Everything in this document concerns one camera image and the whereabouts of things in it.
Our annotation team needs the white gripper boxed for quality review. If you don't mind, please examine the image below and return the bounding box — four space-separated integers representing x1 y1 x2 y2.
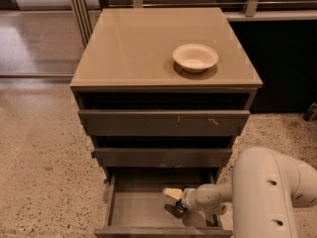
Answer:
162 187 211 211

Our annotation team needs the blue pepsi can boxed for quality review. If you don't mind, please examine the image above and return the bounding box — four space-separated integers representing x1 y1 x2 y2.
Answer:
175 200 188 214

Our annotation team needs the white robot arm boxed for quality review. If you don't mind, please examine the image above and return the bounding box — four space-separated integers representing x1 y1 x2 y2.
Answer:
162 147 317 238

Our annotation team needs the grey open bottom drawer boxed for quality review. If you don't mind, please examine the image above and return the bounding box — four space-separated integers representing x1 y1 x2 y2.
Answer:
94 168 232 238

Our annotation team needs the grey middle drawer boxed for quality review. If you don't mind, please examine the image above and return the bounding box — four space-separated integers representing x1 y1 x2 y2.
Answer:
94 148 232 168

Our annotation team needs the grey drawer cabinet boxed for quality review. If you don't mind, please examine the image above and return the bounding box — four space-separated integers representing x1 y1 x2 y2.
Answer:
70 8 263 178

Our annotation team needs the grey top drawer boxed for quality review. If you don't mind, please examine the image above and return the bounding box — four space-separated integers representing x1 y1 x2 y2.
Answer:
78 110 250 137

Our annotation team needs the white paper bowl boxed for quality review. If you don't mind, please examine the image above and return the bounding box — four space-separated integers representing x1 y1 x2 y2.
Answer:
172 44 219 73

